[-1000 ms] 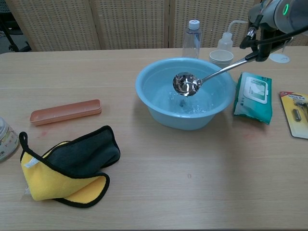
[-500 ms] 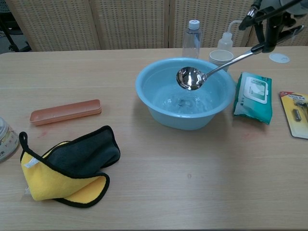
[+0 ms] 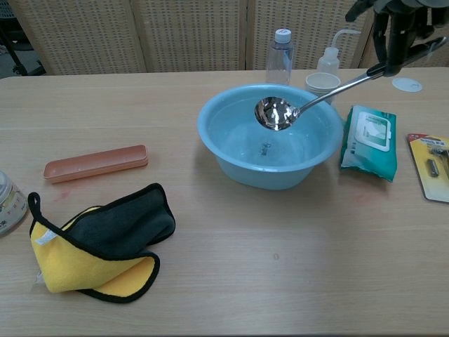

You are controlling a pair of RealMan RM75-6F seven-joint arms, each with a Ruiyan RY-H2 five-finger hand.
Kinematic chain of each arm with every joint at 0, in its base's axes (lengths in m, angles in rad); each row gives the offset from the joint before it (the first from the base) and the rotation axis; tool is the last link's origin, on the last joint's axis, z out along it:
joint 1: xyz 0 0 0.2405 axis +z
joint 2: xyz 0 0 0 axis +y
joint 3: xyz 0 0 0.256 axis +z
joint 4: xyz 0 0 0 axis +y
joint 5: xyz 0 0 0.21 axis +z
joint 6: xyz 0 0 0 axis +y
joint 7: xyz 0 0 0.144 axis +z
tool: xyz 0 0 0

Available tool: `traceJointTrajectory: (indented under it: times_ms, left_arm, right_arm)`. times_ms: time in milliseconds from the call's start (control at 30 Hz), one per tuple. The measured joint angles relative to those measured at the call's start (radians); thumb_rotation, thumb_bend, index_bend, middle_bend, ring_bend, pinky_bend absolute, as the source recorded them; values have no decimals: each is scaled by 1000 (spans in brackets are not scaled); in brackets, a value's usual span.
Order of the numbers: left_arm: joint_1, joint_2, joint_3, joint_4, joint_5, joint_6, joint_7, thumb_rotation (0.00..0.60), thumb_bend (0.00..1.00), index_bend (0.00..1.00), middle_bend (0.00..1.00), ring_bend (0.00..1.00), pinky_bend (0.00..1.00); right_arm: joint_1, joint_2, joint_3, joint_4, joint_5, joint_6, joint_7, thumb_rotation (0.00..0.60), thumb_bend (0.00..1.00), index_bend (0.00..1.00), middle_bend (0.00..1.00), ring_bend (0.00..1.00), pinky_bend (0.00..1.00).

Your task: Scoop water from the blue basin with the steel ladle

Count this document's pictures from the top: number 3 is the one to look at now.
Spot white paper cup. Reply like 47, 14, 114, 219
304, 72, 342, 106

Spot salmon pink cutlery case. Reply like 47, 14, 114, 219
43, 145, 149, 185

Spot stainless steel ladle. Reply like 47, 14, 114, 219
254, 36, 448, 131

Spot wicker folding screen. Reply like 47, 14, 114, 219
6, 0, 449, 75

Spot translucent squeeze wash bottle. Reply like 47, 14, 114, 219
316, 29, 361, 79

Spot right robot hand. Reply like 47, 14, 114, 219
345, 0, 449, 77

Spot yellow razor blister pack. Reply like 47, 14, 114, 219
406, 132, 449, 204

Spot clear plastic bottle white cap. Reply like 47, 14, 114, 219
265, 28, 294, 86

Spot white round plastic lid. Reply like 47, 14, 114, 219
391, 77, 424, 93

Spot light blue plastic basin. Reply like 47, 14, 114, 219
196, 83, 344, 191

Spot black tripod stand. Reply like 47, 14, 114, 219
0, 20, 45, 77

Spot clear jar of binder clips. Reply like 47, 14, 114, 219
0, 170, 28, 238

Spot green wet wipes pack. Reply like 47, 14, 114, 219
339, 105, 398, 183

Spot yellow and grey microfiber cloth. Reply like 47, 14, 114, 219
27, 183, 176, 304

